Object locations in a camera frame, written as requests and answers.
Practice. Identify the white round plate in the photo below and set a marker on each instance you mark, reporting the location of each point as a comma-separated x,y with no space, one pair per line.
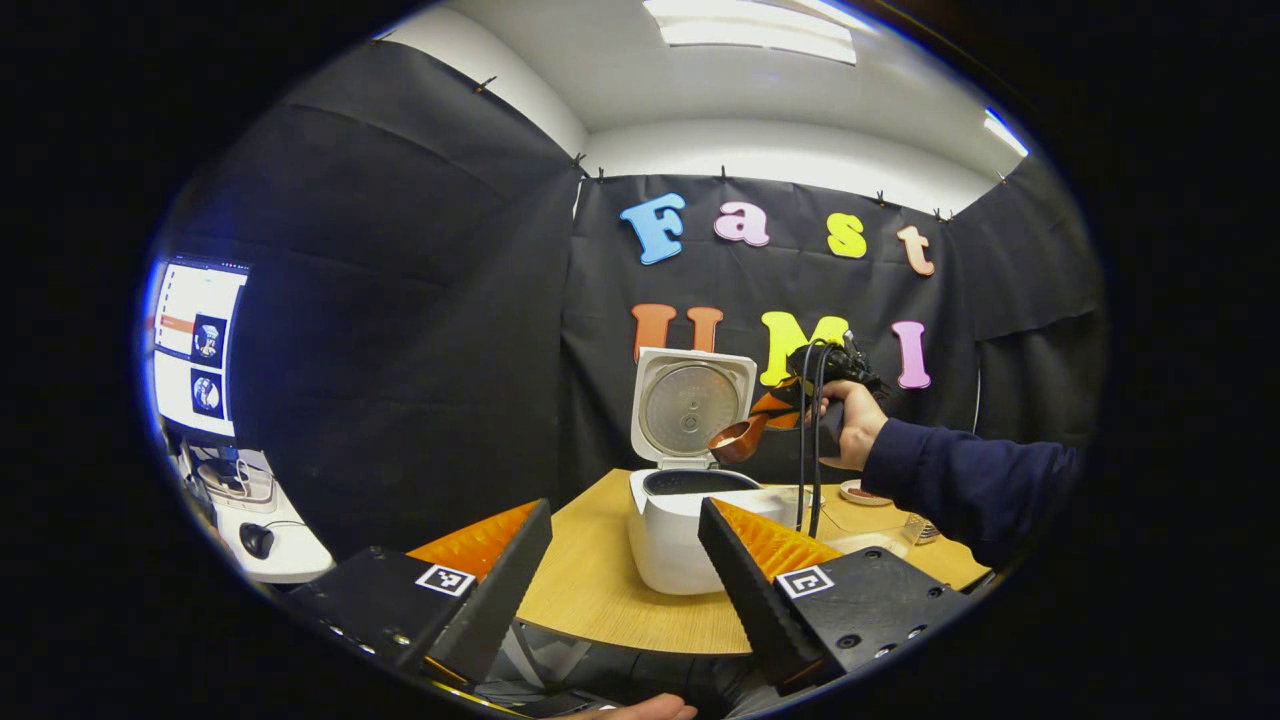
848,497

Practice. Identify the white rice cooker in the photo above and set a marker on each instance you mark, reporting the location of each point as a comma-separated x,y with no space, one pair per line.
670,540

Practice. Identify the brown wooden spoon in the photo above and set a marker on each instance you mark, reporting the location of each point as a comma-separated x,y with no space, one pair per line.
738,442

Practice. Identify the clear box of rice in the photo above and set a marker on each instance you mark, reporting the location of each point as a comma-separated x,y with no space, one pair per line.
870,540

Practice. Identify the large ceiling light panel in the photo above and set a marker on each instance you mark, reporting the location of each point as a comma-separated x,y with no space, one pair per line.
750,30

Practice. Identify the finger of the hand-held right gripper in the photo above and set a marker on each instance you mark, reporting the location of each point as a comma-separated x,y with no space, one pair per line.
778,405

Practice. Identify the black backdrop cloth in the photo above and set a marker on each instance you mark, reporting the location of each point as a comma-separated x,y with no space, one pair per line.
420,300

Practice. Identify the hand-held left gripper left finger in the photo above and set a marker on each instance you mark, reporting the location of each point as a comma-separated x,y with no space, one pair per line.
500,600

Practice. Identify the computer monitor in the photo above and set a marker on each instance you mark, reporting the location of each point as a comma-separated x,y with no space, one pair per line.
190,300

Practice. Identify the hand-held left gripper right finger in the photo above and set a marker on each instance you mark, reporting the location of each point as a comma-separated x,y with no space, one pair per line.
755,600

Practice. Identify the white side desk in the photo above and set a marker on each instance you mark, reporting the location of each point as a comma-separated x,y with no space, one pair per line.
290,560

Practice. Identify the black computer mouse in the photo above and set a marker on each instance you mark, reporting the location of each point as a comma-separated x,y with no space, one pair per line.
257,541

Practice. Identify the grey desk device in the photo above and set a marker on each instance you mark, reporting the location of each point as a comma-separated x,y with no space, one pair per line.
235,485

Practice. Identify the small ceiling light panel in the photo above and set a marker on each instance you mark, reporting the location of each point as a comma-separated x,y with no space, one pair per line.
1005,132

